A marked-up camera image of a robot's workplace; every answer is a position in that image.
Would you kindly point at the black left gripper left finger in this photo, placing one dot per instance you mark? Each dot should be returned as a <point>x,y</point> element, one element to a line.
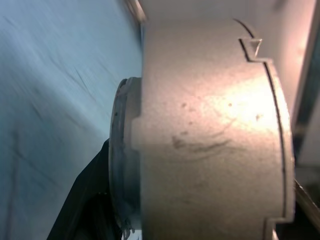
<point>87,205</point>

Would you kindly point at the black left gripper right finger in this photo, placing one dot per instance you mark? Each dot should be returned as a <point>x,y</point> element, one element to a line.
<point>305,220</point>

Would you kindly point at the silver motor housing copper coils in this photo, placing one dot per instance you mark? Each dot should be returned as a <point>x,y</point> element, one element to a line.
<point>200,140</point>

